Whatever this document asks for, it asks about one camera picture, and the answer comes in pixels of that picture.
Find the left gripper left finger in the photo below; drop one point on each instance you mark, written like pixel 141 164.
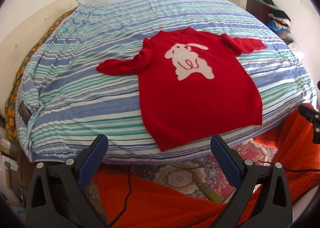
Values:
pixel 56 197

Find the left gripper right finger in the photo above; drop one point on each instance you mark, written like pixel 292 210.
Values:
pixel 273 207

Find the red sweater with white rabbit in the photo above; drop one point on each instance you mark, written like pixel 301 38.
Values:
pixel 191 85

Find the pile of dark clothes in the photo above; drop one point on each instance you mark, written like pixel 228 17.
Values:
pixel 277 21

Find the yellow green object on floor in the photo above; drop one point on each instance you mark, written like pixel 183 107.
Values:
pixel 210 194

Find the dark wooden bedside cabinet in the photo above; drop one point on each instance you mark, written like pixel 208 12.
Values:
pixel 17 182

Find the orange red fleece blanket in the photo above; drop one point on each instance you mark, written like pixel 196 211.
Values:
pixel 170 196

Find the patterned oriental rug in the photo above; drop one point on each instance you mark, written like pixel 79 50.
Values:
pixel 184 176

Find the orange floral bed sheet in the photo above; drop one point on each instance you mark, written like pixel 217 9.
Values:
pixel 10 104

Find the blue green striped bedspread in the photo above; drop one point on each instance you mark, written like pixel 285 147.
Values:
pixel 69 103

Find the dark wooden dresser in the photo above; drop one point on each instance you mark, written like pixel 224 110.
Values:
pixel 258 9

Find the cream padded headboard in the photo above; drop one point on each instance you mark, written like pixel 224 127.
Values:
pixel 21 39

